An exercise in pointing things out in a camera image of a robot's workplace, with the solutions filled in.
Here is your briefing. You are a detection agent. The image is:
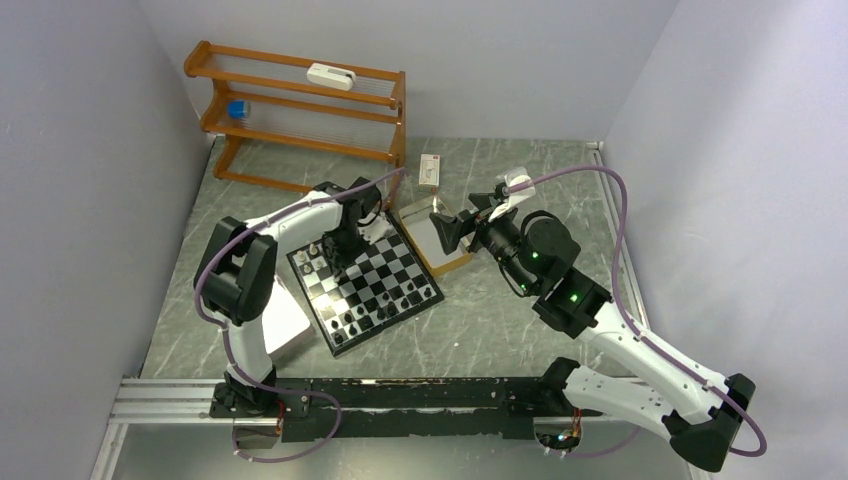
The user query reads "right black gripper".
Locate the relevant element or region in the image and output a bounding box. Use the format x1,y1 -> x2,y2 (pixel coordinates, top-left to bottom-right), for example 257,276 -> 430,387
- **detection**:
429,192 -> 538,294

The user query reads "small white red box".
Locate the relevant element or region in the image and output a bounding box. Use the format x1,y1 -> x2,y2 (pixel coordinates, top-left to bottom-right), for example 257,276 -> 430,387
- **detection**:
418,153 -> 441,190

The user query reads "blue cap on rack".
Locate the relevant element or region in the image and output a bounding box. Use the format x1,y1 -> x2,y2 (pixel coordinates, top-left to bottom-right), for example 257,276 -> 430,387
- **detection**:
226,100 -> 251,120

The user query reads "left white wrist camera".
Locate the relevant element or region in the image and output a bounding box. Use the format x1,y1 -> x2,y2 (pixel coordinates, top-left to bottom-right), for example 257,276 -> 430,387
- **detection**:
359,216 -> 394,244

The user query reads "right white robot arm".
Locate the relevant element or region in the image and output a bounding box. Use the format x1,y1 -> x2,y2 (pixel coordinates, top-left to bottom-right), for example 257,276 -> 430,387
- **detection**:
429,194 -> 756,473

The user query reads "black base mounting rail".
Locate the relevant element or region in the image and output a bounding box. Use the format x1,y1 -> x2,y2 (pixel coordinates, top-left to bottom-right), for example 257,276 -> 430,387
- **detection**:
209,357 -> 579,442

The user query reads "wooden three-tier rack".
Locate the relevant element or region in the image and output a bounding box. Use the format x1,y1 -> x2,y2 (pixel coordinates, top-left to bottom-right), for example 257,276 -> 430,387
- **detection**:
183,40 -> 407,193

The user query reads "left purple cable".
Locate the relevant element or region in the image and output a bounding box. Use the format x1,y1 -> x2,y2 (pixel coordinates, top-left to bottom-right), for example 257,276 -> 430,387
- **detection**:
193,167 -> 407,464

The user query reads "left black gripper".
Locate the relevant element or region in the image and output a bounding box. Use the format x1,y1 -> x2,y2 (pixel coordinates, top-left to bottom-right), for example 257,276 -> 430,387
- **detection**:
320,224 -> 373,277

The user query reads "white device on rack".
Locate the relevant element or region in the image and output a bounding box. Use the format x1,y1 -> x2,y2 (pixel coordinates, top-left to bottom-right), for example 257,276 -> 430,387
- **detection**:
306,63 -> 357,91

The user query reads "black white chess board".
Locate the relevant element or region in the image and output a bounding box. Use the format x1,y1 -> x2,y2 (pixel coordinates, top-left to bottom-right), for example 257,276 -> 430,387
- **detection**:
287,214 -> 444,357

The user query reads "silver tin with white pieces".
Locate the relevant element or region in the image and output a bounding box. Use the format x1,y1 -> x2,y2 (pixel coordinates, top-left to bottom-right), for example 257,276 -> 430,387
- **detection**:
261,277 -> 314,361

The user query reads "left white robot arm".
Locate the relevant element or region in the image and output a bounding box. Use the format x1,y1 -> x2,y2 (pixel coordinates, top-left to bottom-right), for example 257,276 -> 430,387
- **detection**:
194,177 -> 382,416

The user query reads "purple cable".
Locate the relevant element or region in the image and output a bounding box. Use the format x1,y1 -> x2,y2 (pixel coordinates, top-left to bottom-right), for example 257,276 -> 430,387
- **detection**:
193,167 -> 407,464
506,165 -> 768,460

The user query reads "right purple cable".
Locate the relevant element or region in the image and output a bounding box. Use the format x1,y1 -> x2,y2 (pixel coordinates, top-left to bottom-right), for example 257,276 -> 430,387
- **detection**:
506,165 -> 768,460

